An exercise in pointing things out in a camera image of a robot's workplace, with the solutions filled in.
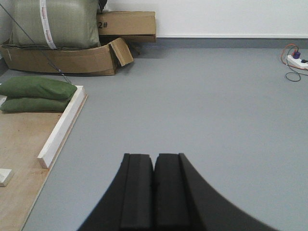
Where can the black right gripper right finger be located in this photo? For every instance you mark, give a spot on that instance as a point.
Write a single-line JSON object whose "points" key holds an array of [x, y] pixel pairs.
{"points": [[185, 201]]}

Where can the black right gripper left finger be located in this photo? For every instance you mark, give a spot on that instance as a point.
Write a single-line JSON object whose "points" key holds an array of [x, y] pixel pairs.
{"points": [[127, 204]]}

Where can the plywood base board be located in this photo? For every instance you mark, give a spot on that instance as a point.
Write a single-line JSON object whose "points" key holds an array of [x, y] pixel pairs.
{"points": [[22, 136]]}

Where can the open flat cardboard box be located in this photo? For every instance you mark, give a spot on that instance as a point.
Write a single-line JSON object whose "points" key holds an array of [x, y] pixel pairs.
{"points": [[101, 61]]}

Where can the lower green sandbag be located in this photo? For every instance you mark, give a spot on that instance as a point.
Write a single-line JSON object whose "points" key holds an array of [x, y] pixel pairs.
{"points": [[24, 104]]}

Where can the green sandbag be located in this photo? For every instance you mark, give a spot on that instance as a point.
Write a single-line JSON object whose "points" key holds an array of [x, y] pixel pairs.
{"points": [[24, 104], [37, 87]]}

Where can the upper green sandbag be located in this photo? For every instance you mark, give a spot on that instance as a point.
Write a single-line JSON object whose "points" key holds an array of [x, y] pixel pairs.
{"points": [[37, 87]]}

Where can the white power strip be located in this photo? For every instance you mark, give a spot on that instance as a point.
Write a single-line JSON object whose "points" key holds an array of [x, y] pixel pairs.
{"points": [[296, 63]]}

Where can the cardboard box marked 2# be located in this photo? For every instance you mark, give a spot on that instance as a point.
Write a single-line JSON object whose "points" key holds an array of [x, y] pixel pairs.
{"points": [[137, 26]]}

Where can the purple plug adapter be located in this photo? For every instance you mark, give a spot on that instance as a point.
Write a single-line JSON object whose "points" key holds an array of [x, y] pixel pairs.
{"points": [[296, 54]]}

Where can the grey-green woven sack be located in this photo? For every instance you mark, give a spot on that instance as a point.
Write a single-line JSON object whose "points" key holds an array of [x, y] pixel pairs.
{"points": [[55, 24]]}

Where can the black bag behind sack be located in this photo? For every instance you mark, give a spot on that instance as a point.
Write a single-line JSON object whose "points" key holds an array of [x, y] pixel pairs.
{"points": [[102, 4]]}

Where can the white edge rail near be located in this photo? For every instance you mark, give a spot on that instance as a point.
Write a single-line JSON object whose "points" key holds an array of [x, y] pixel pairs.
{"points": [[61, 131]]}

